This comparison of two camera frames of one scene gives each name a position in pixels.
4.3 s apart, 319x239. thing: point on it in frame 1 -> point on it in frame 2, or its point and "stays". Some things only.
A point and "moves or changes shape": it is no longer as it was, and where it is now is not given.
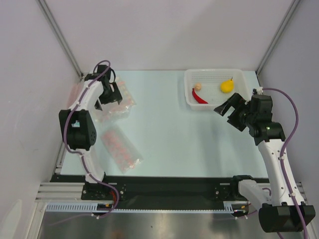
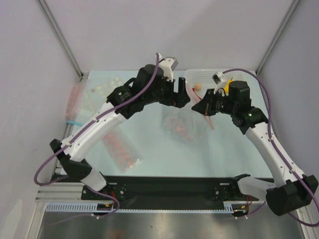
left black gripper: (114, 96) -> (178, 99)
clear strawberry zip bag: (114, 113) moves or changes shape
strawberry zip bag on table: (122, 153) stays
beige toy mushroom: (198, 86) stays
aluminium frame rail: (60, 192) stays
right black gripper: (236, 111) -> (209, 102)
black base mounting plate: (117, 188) stays
